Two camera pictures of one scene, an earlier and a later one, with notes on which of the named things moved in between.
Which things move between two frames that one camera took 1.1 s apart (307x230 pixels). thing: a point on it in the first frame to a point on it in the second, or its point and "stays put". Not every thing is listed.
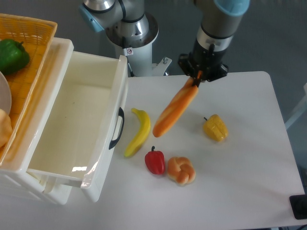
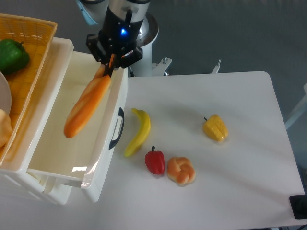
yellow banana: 135,144 stays put
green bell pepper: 13,57 stays put
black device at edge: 299,205 stays put
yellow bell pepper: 215,128 stays put
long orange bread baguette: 176,108 to 87,102
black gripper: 204,63 to 115,43
